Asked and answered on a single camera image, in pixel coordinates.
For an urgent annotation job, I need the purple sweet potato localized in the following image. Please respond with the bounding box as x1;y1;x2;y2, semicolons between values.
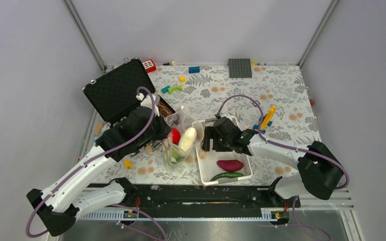
217;160;244;172

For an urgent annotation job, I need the white radish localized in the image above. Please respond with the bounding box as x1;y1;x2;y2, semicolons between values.
178;127;197;152

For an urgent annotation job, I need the clear zip top bag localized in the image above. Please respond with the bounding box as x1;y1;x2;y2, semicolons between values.
162;106;205;169

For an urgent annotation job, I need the red tomato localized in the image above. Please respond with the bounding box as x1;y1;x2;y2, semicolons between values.
169;128;181;145

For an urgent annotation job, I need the green cabbage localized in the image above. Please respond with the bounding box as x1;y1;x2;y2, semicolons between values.
163;148;184;166

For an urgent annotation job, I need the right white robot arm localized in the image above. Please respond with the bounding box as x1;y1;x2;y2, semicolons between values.
202;117;347;207

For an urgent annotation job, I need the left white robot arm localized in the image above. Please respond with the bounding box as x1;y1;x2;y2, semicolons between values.
26;106;171;238

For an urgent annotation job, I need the garlic bulb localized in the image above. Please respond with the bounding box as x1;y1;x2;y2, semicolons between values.
199;150;209;160

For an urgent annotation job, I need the white perforated plastic basket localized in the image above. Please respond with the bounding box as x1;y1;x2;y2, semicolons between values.
192;115;254;186

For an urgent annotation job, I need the black open case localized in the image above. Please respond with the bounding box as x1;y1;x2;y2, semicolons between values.
81;58;158;124

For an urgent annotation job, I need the green chili pepper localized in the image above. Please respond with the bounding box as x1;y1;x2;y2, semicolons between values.
211;172;244;181

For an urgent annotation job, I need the teal block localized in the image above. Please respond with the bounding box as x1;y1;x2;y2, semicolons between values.
161;85;170;93

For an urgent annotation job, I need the green curved block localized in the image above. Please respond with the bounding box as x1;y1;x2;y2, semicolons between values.
168;85;183;94

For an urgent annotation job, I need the yellow blue toy vehicle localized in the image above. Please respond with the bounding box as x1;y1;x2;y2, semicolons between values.
253;105;276;134

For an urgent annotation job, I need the yellow small toy piece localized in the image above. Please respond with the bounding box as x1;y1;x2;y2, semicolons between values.
124;160;133;169

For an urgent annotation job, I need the red white toy block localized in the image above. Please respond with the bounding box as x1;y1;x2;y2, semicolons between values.
142;59;157;73

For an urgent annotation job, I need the grey lego baseplate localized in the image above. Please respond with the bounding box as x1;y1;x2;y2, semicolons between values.
227;58;252;78

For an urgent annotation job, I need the blue lego brick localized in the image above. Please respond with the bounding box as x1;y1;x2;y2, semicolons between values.
188;66;200;74

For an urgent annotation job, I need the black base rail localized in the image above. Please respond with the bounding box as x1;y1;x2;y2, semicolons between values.
110;178;301;218

